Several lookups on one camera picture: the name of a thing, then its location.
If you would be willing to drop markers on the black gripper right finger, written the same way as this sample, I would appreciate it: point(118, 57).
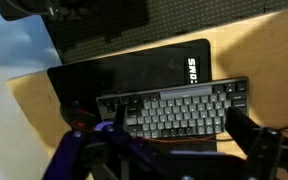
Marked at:
point(240, 127)

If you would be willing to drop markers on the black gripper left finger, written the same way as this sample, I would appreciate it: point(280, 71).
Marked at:
point(121, 116)

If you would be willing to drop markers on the black red computer mouse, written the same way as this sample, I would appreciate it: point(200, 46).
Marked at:
point(76, 117)

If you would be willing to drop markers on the grey mechanical keyboard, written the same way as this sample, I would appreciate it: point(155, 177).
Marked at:
point(196, 109)

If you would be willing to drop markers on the black desk mat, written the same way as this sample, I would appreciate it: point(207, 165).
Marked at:
point(173, 65)

